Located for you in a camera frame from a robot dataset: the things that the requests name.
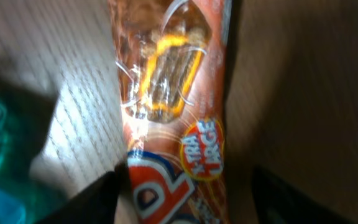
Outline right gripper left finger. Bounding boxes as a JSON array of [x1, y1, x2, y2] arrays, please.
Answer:
[[37, 171, 119, 224]]

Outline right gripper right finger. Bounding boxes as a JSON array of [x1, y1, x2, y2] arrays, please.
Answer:
[[252, 167, 352, 224]]

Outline orange Top snack bar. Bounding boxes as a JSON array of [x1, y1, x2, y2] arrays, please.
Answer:
[[109, 0, 232, 223]]

